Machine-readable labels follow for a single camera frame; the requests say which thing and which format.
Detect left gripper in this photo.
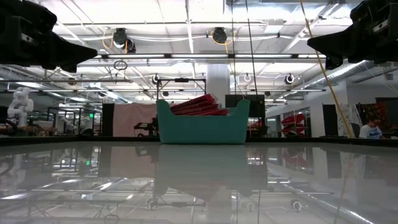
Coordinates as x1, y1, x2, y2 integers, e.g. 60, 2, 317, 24
0, 0, 98, 73

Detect black ceiling cable reel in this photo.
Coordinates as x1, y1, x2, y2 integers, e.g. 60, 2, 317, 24
112, 27, 137, 54
212, 27, 228, 45

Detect person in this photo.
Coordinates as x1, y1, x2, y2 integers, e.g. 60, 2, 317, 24
358, 116, 384, 139

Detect thin black hanging cable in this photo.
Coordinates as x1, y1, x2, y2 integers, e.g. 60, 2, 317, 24
231, 0, 236, 96

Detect white pillar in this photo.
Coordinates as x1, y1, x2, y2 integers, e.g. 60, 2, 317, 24
206, 63, 231, 108

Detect black overhead light bar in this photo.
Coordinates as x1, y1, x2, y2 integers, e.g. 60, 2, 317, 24
93, 54, 327, 60

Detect red popcorn bag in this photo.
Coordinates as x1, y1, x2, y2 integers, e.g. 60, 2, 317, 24
172, 104, 220, 113
186, 108, 229, 116
170, 93, 217, 110

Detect black table frame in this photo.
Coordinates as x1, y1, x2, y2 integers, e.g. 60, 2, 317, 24
0, 136, 398, 147

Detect black upright panel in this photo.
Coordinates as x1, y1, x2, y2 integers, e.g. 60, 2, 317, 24
101, 103, 115, 137

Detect white humanoid robot figure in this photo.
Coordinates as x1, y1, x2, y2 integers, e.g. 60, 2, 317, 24
6, 86, 34, 128

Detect teal plastic basket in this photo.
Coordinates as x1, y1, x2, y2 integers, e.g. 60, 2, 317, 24
156, 98, 251, 145

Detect yellow hanging cable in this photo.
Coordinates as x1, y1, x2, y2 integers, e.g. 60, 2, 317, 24
299, 0, 354, 138

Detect white patterned cloth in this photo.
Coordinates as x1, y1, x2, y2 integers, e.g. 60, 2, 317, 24
337, 103, 361, 138

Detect silver ceiling duct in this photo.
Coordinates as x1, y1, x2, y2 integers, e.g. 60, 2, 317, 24
310, 60, 398, 91

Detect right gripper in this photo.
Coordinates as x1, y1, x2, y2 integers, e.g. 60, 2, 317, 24
307, 0, 398, 70

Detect black monitor screen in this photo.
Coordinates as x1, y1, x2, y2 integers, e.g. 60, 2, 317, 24
225, 94, 266, 138

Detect pink curtain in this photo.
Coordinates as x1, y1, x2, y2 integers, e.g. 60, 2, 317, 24
113, 103, 158, 138

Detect black gantry frame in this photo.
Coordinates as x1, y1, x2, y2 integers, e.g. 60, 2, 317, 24
156, 78, 207, 105

